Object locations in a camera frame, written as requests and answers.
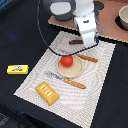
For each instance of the orange bread loaf toy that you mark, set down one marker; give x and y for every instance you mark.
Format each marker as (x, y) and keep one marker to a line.
(47, 93)

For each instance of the yellow butter box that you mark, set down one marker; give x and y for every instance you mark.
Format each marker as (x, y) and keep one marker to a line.
(17, 69)

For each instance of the grey pot with handle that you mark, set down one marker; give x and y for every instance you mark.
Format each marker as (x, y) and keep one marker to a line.
(96, 19)

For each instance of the beige woven placemat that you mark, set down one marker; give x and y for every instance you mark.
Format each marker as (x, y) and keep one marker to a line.
(72, 92)

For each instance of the red tomato toy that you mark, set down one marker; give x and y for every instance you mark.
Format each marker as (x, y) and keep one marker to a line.
(66, 61)

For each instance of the black stove burner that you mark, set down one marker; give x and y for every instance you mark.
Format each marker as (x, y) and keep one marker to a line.
(99, 5)

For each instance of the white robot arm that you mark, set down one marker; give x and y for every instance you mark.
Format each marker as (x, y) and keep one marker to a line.
(82, 12)

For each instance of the fork with wooden handle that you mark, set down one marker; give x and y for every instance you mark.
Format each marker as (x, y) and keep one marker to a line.
(66, 80)

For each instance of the pink stove board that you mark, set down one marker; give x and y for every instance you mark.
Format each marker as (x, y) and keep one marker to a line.
(107, 18)

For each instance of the round wooden plate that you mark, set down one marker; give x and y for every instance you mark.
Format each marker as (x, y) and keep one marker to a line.
(72, 71)

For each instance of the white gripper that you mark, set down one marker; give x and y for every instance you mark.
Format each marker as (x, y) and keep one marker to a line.
(87, 29)

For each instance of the knife with wooden handle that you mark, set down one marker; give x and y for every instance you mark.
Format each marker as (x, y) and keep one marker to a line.
(82, 56)

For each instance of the beige bowl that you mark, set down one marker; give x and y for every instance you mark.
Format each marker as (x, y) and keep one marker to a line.
(123, 14)

